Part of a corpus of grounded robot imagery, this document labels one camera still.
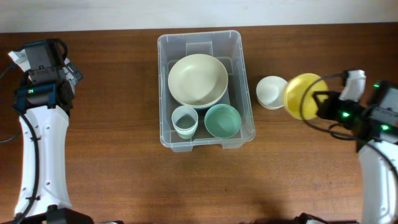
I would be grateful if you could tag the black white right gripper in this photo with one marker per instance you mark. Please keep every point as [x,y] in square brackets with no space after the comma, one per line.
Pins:
[324,109]

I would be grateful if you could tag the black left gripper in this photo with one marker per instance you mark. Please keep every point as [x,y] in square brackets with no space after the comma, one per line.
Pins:
[73,73]

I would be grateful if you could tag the yellow plastic bowl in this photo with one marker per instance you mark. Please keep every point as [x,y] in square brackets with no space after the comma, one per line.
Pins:
[294,91]

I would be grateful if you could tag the white plastic bowl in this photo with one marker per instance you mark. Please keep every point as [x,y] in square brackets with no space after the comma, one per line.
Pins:
[269,92]

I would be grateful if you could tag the grey plastic cup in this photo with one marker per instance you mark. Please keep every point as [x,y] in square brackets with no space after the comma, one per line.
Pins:
[184,117]

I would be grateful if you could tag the green plastic cup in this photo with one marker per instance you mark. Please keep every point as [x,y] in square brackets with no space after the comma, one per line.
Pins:
[186,135]

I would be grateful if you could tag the dark blue plastic plate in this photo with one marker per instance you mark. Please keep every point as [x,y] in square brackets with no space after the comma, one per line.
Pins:
[202,107]

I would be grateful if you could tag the beige plate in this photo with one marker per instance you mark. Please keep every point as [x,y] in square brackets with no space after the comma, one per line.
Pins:
[198,80]

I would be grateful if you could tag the white plastic cup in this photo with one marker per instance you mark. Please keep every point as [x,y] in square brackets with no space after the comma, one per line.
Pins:
[185,130]

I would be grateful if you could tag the mint green plastic bowl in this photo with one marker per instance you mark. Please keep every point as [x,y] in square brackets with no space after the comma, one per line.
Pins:
[222,121]

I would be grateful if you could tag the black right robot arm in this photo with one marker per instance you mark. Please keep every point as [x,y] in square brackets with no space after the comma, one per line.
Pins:
[378,161]

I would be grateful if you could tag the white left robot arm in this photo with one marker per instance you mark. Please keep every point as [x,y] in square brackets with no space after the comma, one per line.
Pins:
[44,195]

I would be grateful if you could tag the clear plastic storage container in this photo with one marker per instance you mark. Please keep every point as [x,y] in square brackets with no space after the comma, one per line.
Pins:
[226,46]

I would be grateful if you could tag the white paper label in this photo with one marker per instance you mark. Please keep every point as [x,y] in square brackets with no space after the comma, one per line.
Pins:
[224,99]

